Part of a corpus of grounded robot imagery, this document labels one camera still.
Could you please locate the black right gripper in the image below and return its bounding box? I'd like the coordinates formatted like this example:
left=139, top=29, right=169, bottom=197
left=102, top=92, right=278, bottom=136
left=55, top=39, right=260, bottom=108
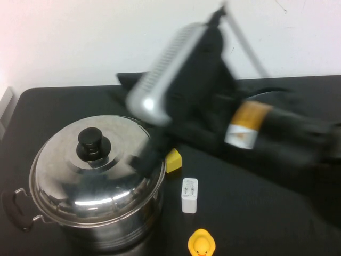
left=116, top=25, right=241, bottom=175

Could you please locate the stainless steel pot lid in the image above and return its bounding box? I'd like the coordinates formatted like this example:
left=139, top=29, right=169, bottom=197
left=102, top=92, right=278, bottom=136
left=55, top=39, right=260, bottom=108
left=29, top=115, right=167, bottom=228

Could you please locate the stainless steel stock pot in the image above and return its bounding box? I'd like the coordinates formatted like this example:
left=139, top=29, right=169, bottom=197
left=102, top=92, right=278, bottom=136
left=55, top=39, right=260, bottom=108
left=1, top=159, right=167, bottom=253

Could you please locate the yellow foam block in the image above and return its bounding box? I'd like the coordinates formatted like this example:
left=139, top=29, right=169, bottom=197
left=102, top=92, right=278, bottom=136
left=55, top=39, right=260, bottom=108
left=165, top=148, right=183, bottom=174

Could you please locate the yellow rubber duck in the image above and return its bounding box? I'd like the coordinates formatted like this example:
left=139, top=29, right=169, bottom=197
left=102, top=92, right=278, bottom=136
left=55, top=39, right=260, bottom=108
left=188, top=228, right=217, bottom=256

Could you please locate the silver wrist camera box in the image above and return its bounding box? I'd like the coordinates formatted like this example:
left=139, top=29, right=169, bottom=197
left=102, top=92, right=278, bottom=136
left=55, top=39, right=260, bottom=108
left=126, top=22, right=206, bottom=126

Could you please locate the white usb wall charger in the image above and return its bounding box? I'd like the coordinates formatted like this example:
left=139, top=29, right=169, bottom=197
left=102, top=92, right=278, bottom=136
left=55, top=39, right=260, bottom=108
left=181, top=178, right=199, bottom=214

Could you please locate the silver camera cable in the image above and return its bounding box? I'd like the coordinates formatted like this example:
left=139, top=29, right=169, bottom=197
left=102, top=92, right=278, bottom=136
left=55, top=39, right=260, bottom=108
left=223, top=2, right=269, bottom=78

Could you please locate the thin black cable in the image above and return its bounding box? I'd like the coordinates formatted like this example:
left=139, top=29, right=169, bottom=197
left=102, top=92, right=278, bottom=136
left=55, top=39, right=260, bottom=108
left=249, top=85, right=293, bottom=97

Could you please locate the grey metal bracket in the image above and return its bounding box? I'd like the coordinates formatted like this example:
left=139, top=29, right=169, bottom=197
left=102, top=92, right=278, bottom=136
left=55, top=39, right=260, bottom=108
left=0, top=86, right=14, bottom=140

